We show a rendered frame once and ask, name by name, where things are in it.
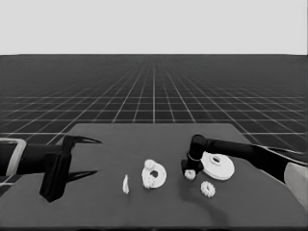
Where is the small white toothed gear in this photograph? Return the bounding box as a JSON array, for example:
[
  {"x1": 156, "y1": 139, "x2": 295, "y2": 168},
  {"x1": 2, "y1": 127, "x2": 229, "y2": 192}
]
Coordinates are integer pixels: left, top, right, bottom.
[
  {"x1": 143, "y1": 159, "x2": 156, "y2": 170},
  {"x1": 184, "y1": 168, "x2": 196, "y2": 181},
  {"x1": 200, "y1": 181, "x2": 217, "y2": 198},
  {"x1": 142, "y1": 176, "x2": 155, "y2": 191}
]

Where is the small thin white T-shaped piece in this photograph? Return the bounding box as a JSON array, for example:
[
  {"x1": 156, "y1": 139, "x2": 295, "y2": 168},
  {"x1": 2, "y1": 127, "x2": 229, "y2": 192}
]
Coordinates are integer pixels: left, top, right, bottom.
[{"x1": 121, "y1": 173, "x2": 130, "y2": 195}]

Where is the white round carrier with pins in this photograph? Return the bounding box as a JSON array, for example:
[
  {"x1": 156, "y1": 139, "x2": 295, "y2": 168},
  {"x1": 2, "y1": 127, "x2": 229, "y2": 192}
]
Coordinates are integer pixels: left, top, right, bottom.
[{"x1": 141, "y1": 160, "x2": 167, "y2": 191}]

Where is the large thick white disc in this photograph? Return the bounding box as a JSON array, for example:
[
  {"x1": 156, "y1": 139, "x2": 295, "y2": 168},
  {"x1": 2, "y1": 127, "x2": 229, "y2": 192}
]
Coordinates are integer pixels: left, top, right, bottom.
[{"x1": 200, "y1": 151, "x2": 236, "y2": 182}]

